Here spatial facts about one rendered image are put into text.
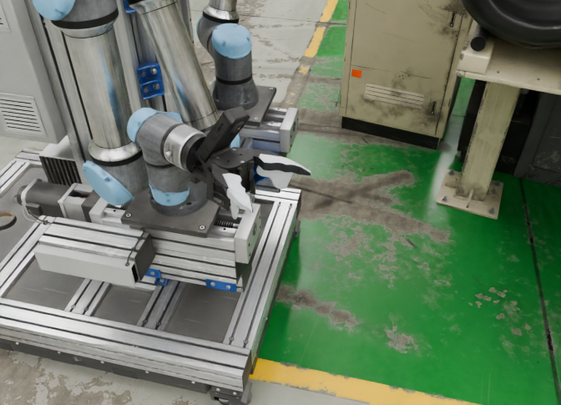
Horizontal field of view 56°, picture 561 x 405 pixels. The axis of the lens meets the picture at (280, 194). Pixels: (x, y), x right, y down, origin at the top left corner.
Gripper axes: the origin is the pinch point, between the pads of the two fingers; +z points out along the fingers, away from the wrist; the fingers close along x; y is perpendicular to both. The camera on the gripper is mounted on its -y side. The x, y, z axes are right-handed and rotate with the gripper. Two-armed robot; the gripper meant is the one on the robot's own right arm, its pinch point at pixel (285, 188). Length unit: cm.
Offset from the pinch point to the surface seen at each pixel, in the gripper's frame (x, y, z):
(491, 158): -155, 60, -4
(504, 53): -129, 9, -6
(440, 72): -177, 39, -43
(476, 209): -154, 85, -3
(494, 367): -84, 96, 35
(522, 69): -121, 10, 3
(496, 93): -150, 31, -9
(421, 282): -102, 94, -2
